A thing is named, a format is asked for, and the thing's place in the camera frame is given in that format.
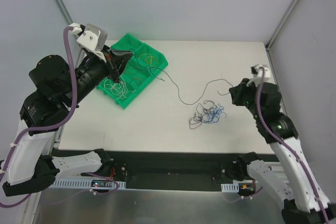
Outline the yellow wire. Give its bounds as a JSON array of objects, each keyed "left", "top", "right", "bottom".
[{"left": 139, "top": 52, "right": 160, "bottom": 66}]

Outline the white wire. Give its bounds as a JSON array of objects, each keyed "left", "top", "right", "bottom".
[{"left": 103, "top": 78, "right": 136, "bottom": 101}]

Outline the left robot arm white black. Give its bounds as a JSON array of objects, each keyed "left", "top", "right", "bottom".
[{"left": 1, "top": 46, "right": 133, "bottom": 197}]

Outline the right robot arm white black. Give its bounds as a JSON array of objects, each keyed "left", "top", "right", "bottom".
[{"left": 226, "top": 78, "right": 335, "bottom": 223}]

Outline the green compartment tray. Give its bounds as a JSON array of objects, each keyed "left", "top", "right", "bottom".
[{"left": 97, "top": 34, "right": 169, "bottom": 109}]

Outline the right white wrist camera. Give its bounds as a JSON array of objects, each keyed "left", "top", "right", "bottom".
[{"left": 246, "top": 64, "right": 271, "bottom": 87}]

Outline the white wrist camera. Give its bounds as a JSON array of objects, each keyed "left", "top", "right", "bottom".
[
  {"left": 70, "top": 23, "right": 108, "bottom": 63},
  {"left": 246, "top": 64, "right": 271, "bottom": 87}
]

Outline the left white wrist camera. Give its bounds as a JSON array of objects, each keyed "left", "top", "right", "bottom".
[{"left": 70, "top": 23, "right": 108, "bottom": 63}]

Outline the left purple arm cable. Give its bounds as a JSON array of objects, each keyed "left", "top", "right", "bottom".
[{"left": 0, "top": 26, "right": 119, "bottom": 208}]

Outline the aluminium frame rail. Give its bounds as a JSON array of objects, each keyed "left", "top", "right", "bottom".
[{"left": 265, "top": 162, "right": 284, "bottom": 174}]

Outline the right white cable duct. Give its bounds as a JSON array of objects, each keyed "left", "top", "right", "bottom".
[{"left": 220, "top": 183, "right": 239, "bottom": 193}]

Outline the white cable duct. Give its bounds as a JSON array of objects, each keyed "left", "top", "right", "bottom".
[
  {"left": 50, "top": 178, "right": 126, "bottom": 190},
  {"left": 220, "top": 183, "right": 239, "bottom": 193}
]

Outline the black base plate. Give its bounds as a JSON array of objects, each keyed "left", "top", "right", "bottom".
[{"left": 103, "top": 151, "right": 242, "bottom": 191}]

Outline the left white cable duct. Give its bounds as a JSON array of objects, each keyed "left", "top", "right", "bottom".
[{"left": 50, "top": 178, "right": 126, "bottom": 190}]

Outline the right aluminium frame post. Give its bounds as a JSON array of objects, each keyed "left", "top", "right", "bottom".
[{"left": 265, "top": 0, "right": 301, "bottom": 51}]

